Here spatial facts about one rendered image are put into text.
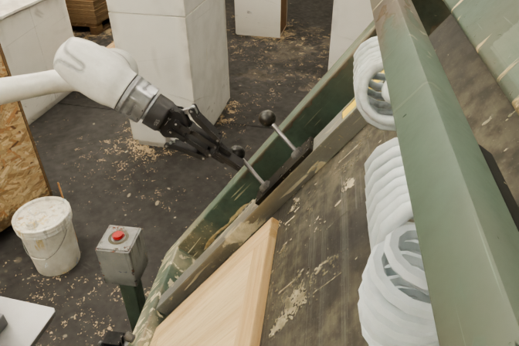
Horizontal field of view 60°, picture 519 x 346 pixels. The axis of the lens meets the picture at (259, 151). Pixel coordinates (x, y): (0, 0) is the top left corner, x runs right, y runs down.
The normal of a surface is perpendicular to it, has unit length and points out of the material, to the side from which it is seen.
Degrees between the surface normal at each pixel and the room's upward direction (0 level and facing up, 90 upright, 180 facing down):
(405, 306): 68
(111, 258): 90
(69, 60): 63
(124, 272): 90
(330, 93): 90
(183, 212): 0
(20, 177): 90
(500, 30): 55
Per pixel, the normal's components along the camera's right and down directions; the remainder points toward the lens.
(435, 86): 0.57, -0.63
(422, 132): -0.81, -0.54
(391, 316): -0.62, 0.13
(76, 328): -0.01, -0.83
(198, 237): -0.14, 0.56
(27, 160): 0.86, 0.28
